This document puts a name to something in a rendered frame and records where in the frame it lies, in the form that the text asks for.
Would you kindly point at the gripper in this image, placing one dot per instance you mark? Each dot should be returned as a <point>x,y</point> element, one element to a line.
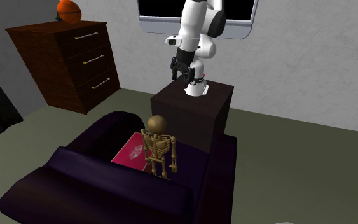
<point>184,58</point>

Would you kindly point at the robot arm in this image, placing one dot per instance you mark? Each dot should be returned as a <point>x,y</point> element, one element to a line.
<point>194,28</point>

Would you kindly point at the dark robot stand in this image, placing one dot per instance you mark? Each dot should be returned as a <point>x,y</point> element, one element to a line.
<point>194,114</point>

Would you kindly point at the tan skeleton figure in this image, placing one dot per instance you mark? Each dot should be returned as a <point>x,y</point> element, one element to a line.
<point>160,145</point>

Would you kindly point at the grey framed window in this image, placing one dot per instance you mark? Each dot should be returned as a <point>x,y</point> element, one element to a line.
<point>240,21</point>

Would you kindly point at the pink flat box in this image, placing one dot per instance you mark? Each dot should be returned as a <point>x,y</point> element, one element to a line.
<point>129,152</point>

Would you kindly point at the brown chest of drawers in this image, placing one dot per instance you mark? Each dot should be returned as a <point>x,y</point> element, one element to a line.
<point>70,62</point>

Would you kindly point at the orange basketball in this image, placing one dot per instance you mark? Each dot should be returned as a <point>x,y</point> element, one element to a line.
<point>69,11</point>

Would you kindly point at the dark purple armchair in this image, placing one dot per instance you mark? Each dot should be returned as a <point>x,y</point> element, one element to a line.
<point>104,189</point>

